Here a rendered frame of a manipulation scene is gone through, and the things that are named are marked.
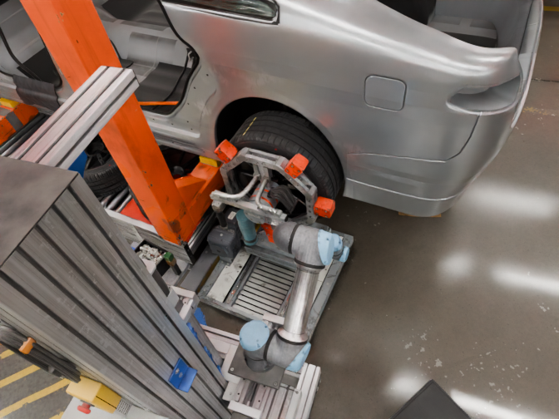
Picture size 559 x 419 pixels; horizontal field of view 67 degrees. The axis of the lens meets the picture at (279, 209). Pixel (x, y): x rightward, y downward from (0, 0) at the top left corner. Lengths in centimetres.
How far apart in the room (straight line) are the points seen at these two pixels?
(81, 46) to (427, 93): 130
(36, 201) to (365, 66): 130
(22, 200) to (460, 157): 163
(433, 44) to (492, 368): 185
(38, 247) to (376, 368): 217
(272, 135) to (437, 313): 154
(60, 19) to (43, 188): 96
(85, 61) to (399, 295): 219
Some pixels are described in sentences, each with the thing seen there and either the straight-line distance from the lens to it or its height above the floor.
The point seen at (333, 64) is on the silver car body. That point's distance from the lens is 181.
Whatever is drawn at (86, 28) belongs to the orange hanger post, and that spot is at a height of 184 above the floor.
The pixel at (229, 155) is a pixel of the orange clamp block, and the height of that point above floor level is 108.
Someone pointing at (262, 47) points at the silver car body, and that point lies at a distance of 192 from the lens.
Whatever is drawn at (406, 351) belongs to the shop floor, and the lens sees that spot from 273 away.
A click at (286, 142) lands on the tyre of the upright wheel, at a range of 204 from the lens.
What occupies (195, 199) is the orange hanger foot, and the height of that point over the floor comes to 68.
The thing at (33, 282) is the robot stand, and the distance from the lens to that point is 84.
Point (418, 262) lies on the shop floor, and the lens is 302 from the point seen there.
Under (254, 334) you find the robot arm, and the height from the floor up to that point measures 105.
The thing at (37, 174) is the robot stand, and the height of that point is 203.
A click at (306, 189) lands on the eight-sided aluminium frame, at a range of 205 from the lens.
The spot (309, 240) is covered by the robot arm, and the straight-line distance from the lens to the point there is 147.
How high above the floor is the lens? 254
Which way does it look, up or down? 51 degrees down
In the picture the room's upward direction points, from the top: 10 degrees counter-clockwise
